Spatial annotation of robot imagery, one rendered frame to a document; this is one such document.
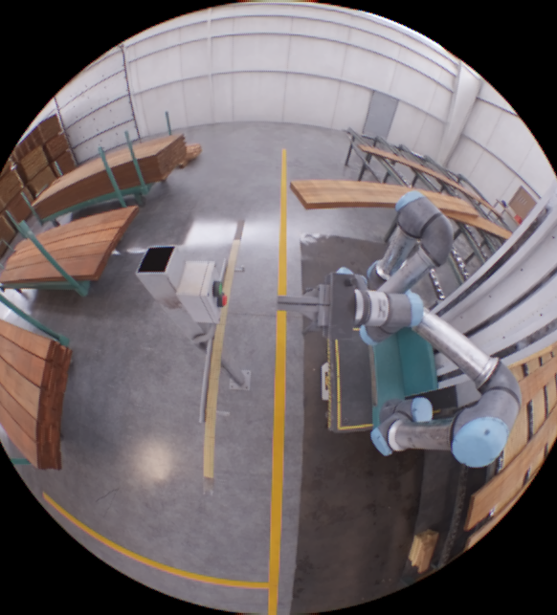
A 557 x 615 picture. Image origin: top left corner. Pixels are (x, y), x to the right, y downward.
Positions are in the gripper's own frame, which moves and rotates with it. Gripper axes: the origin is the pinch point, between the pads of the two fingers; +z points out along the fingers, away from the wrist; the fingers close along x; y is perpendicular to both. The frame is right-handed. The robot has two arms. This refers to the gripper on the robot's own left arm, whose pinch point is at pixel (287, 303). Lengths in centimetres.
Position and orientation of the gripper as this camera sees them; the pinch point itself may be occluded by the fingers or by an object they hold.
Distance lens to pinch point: 40.3
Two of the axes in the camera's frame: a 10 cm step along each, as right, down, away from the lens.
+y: 0.4, -0.1, -10.0
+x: -0.5, 10.0, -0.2
